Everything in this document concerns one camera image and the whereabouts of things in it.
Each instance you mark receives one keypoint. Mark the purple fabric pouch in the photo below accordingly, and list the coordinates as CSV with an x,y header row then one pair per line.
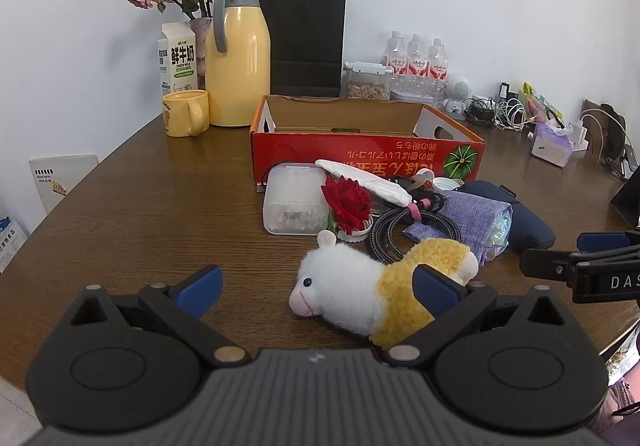
x,y
460,221

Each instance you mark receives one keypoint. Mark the plush sheep toy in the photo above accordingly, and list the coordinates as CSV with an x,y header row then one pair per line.
x,y
345,286

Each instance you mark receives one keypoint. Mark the white robot speaker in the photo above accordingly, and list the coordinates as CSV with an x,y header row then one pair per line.
x,y
457,86

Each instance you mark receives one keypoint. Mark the colourful snack packet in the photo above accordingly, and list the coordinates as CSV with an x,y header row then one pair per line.
x,y
537,101

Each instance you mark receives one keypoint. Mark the white plastic box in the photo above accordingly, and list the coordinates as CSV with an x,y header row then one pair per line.
x,y
292,201

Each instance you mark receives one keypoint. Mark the black paper bag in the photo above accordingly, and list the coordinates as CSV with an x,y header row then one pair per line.
x,y
307,36

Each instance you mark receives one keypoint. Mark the blue and white box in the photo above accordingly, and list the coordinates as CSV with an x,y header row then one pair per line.
x,y
12,243

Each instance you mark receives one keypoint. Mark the white padded packet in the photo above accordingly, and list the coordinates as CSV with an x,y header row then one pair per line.
x,y
370,181

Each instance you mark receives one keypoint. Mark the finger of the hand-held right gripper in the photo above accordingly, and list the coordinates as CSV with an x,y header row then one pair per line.
x,y
547,265
602,241

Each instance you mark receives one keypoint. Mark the brown cardboard piece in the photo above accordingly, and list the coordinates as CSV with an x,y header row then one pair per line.
x,y
595,121

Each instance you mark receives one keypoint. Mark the white paper box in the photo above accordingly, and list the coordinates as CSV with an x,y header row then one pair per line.
x,y
62,181

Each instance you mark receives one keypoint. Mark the yellow thermos jug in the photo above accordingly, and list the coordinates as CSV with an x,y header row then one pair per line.
x,y
240,66

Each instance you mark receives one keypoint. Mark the black board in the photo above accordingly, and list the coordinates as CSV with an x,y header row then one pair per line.
x,y
627,206

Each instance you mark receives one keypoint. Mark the clear water bottle red label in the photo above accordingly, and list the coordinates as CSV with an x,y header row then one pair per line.
x,y
416,64
396,61
436,69

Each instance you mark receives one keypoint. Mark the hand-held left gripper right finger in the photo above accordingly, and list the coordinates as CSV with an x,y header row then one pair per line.
x,y
435,293

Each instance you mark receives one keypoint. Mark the purple tissue pack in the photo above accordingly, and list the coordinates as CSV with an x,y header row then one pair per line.
x,y
550,146

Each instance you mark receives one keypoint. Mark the clear food container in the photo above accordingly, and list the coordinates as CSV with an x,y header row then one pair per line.
x,y
367,86

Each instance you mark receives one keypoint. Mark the white ribbed bottle cap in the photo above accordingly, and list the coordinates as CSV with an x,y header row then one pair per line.
x,y
355,235

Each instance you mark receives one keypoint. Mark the black charger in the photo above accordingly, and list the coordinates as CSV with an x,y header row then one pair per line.
x,y
507,91

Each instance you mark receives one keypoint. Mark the marbled glass vase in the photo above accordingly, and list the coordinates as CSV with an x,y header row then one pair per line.
x,y
201,46

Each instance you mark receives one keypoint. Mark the white milk carton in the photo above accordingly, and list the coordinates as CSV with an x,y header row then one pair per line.
x,y
175,61

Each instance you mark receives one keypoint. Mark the white plastic lid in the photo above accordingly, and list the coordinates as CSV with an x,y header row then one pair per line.
x,y
444,182

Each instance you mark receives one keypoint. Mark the clear iridescent plastic bag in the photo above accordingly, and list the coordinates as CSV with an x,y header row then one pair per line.
x,y
500,231

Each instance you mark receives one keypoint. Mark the red artificial rose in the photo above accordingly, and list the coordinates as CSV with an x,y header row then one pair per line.
x,y
347,201

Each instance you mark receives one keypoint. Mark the red cardboard box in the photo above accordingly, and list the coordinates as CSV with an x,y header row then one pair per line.
x,y
350,146

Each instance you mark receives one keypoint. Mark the yellow mug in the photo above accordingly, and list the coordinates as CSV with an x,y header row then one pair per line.
x,y
180,116

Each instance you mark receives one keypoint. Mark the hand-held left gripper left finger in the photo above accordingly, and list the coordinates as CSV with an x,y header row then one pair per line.
x,y
200,291

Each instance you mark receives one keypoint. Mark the navy case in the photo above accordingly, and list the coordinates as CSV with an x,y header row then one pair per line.
x,y
530,226

